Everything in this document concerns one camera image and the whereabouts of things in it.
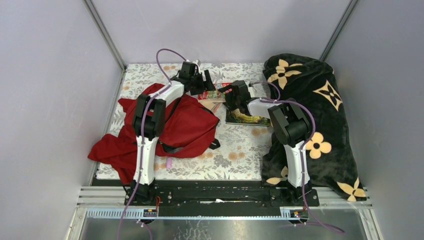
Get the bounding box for red treehouse paperback book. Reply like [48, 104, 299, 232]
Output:
[197, 82, 231, 103]

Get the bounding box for red student backpack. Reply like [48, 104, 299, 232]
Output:
[117, 94, 221, 159]

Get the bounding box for white palm leaf book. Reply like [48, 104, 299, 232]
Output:
[198, 99, 223, 114]

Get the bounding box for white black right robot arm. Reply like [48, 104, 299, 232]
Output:
[218, 80, 316, 206]

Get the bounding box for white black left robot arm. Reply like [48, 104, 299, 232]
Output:
[125, 59, 214, 206]

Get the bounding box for floral patterned table mat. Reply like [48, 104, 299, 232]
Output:
[95, 63, 272, 181]

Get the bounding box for pink marker pen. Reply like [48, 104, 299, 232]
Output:
[166, 157, 173, 169]

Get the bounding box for red cloth garment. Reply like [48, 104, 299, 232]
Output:
[87, 133, 137, 185]

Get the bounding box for black blanket with tan flowers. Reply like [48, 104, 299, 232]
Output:
[263, 53, 367, 202]

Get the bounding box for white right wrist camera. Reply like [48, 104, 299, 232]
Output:
[248, 83, 267, 98]

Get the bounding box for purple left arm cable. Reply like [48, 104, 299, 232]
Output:
[115, 48, 201, 240]

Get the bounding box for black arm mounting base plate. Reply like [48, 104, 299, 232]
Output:
[123, 180, 320, 218]

